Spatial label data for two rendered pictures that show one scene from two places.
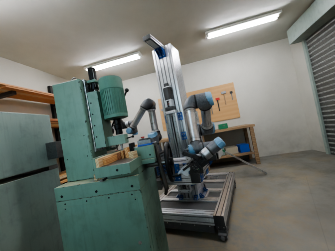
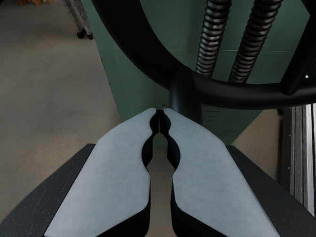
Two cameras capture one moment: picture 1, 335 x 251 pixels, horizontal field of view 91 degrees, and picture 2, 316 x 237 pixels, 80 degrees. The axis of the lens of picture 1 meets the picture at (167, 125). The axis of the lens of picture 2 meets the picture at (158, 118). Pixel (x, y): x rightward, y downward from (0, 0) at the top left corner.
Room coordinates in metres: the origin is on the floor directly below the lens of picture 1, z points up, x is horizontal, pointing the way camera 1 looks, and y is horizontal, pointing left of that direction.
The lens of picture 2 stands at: (1.09, -0.08, 0.85)
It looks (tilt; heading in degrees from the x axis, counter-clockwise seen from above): 61 degrees down; 83
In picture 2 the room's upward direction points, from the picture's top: 1 degrees clockwise
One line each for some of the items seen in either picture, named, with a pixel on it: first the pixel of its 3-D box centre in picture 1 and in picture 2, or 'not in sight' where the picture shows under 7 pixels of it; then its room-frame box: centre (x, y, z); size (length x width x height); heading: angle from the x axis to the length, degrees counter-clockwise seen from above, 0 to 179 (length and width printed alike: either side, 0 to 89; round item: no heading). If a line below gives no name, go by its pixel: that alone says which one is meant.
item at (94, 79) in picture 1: (92, 79); not in sight; (1.26, 0.51, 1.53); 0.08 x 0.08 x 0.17; 83
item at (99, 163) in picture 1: (118, 154); not in sight; (1.22, 0.39, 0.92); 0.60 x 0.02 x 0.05; 173
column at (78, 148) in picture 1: (82, 130); not in sight; (1.28, 0.66, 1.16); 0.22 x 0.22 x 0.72; 83
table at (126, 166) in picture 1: (136, 159); not in sight; (1.21, 0.27, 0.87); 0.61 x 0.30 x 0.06; 173
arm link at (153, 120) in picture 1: (153, 120); not in sight; (2.04, 0.16, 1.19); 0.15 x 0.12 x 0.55; 169
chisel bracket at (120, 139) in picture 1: (118, 140); not in sight; (1.25, 0.39, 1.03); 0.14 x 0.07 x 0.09; 83
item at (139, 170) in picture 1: (132, 166); not in sight; (1.24, 0.31, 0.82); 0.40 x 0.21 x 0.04; 173
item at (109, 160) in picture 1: (124, 153); not in sight; (1.28, 0.37, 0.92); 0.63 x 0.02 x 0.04; 173
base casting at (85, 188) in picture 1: (111, 178); not in sight; (1.26, 0.49, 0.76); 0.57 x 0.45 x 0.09; 83
